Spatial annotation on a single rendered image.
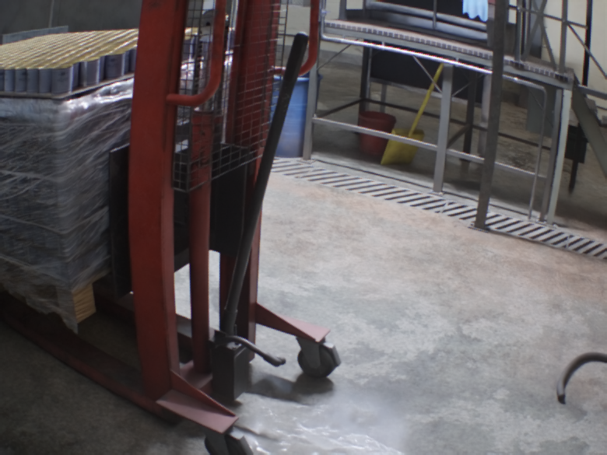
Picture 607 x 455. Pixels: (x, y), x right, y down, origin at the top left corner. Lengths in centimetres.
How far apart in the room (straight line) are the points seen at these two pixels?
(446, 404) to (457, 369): 26
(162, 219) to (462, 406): 133
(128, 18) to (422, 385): 370
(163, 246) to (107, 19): 367
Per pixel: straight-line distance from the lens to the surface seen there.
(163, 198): 175
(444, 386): 254
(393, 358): 267
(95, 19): 540
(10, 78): 193
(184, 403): 200
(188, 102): 162
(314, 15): 202
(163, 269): 183
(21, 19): 633
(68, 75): 172
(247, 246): 197
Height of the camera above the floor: 147
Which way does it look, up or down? 22 degrees down
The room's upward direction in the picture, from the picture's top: 5 degrees clockwise
